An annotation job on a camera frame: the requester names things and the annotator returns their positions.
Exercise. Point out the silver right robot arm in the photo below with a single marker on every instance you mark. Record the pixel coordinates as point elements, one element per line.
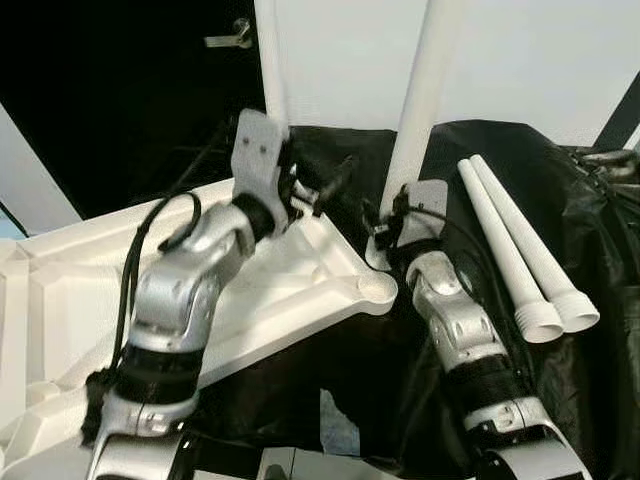
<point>460,320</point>

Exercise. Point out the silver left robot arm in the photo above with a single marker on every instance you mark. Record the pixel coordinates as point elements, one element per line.
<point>170,300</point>

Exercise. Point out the pale tape patch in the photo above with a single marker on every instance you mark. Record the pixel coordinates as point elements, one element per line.
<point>340,425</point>

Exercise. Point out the teal glass panel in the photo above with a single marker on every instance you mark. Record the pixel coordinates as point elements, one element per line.
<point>633,145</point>

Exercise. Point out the black plastic cover sheet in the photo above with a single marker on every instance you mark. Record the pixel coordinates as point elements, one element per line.
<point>600,400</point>

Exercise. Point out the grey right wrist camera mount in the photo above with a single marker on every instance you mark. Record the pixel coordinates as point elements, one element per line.
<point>425,210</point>

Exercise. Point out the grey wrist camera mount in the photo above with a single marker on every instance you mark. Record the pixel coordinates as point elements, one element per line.
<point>425,210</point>
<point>258,150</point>

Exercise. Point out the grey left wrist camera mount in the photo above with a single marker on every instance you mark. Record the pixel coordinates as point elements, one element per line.
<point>258,150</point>

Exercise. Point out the black window frame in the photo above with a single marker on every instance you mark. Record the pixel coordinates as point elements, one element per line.
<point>625,115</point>

